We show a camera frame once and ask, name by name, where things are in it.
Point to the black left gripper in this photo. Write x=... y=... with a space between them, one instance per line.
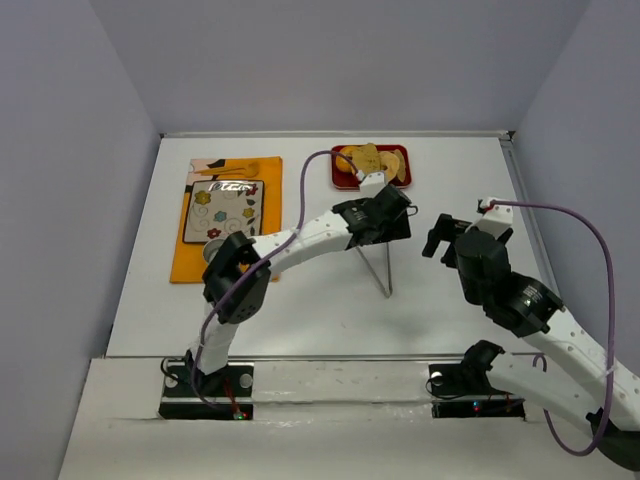
x=396 y=211

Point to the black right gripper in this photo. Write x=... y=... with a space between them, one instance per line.
x=448 y=239

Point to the brown bread slice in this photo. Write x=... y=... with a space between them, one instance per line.
x=365 y=158

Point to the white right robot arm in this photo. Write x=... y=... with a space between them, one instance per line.
x=601 y=398

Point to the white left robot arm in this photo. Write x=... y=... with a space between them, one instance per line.
x=240 y=268

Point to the small bread piece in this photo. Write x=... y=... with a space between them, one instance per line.
x=401 y=173

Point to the red tray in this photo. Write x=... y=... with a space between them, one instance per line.
x=348 y=182

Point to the orange glazed donut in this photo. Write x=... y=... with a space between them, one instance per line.
x=344 y=159

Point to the small metal cup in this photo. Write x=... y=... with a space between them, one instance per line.
x=210 y=249

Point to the wooden spoon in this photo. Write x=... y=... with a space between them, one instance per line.
x=248 y=170

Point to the floral square plate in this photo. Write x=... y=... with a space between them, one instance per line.
x=218 y=208

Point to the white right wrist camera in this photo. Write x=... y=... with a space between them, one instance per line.
x=493 y=219

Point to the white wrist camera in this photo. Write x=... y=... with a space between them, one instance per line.
x=371 y=185
x=493 y=219

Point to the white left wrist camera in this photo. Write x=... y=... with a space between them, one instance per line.
x=371 y=185

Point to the pale ring bread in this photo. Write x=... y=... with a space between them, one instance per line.
x=389 y=163

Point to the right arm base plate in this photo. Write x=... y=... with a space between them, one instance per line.
x=450 y=400

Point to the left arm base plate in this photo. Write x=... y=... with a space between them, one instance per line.
x=223 y=396

